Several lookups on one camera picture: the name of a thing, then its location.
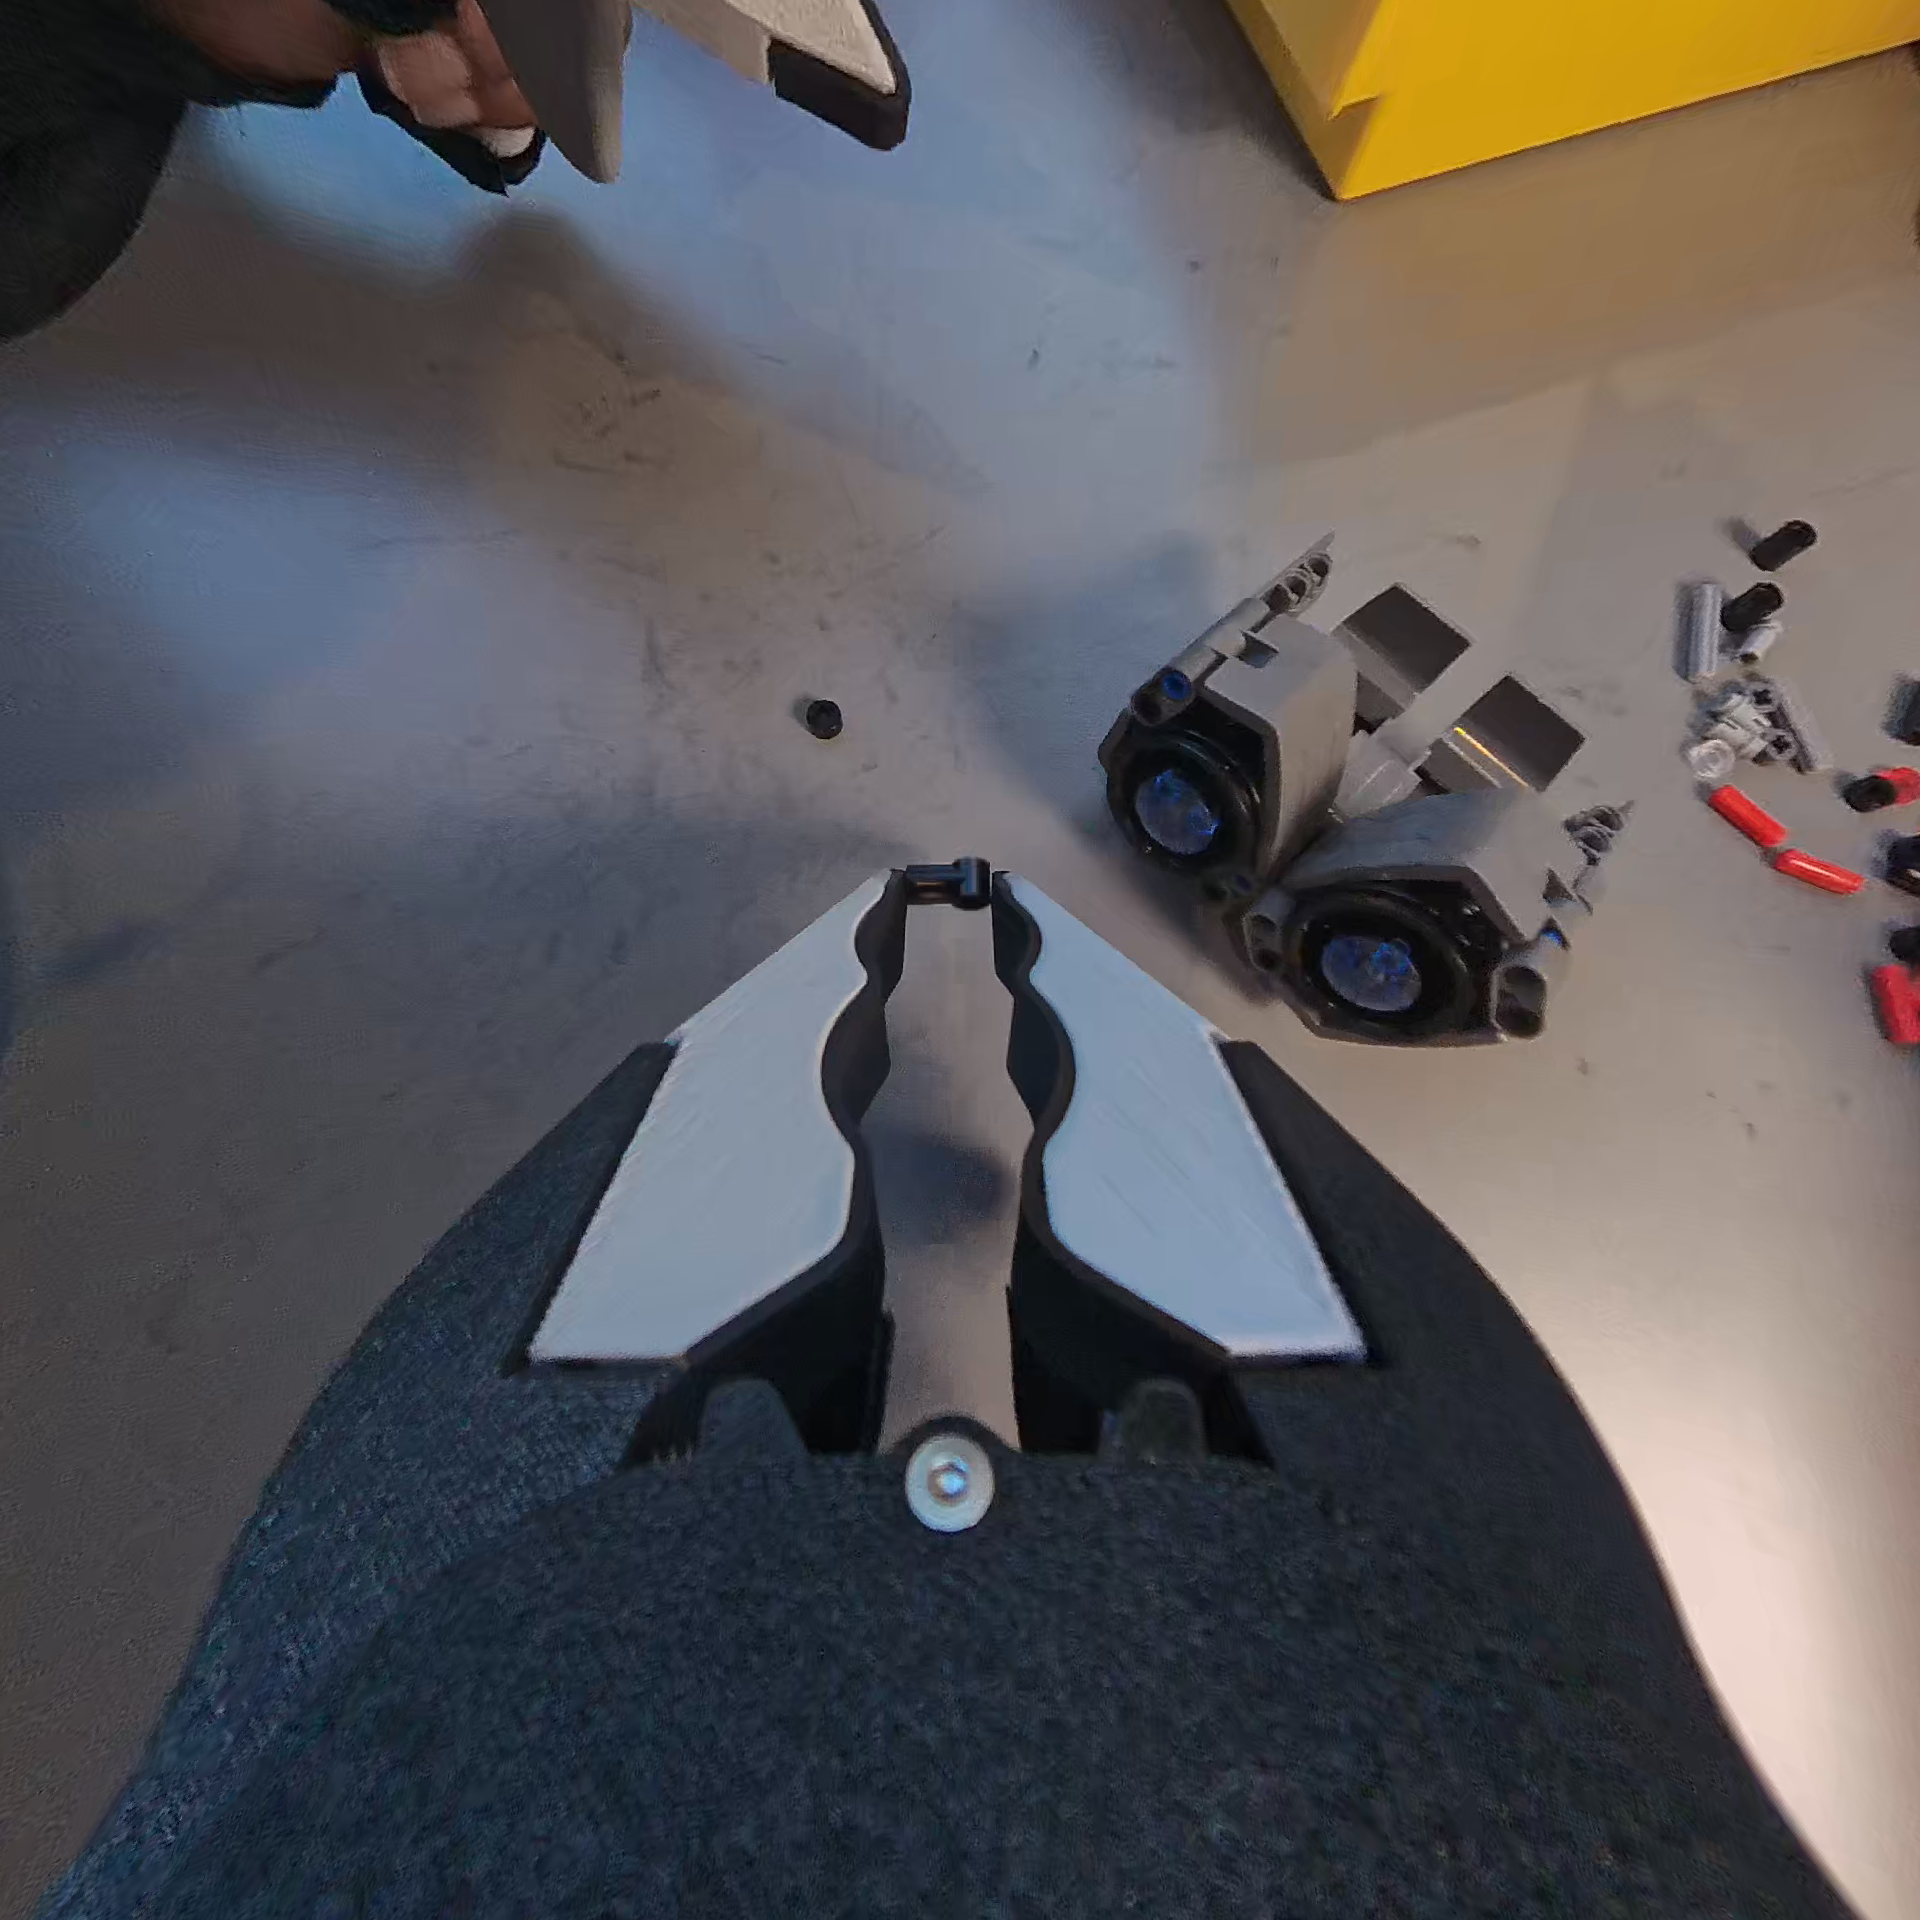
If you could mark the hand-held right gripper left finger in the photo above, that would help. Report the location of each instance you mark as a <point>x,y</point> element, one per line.
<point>705,1200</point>

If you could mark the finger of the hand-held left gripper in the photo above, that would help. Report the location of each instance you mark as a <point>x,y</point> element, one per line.
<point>779,31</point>

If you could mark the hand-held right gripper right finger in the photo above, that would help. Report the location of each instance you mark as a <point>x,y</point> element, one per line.
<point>1184,1200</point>

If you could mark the black brick pin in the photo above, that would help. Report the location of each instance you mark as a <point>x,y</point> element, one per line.
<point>945,881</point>

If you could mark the grey toy brick engine assembly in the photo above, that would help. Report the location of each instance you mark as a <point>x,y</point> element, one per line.
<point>1440,886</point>

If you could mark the person's left forearm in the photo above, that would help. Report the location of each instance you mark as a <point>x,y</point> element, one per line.
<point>89,148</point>

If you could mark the grey desk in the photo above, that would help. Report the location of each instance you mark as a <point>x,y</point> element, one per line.
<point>450,600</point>

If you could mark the small black brick bush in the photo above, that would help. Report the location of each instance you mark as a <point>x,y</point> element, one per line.
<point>820,718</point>

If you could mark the pile of small brick parts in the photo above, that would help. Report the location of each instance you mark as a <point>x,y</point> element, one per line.
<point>1747,819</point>

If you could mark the yellow storage bin with ledge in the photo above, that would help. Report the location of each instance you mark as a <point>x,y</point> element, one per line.
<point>1575,90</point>

